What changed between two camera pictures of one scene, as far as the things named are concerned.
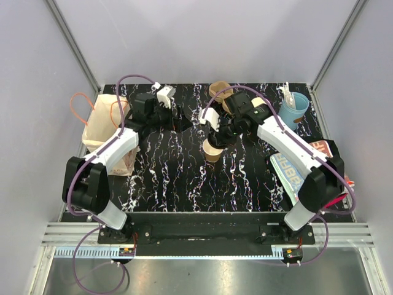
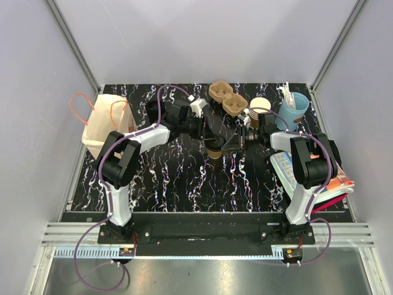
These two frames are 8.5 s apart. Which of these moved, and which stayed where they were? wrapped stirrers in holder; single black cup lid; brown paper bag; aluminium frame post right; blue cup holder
Moved: brown paper bag; single black cup lid
Stayed: blue cup holder; aluminium frame post right; wrapped stirrers in holder
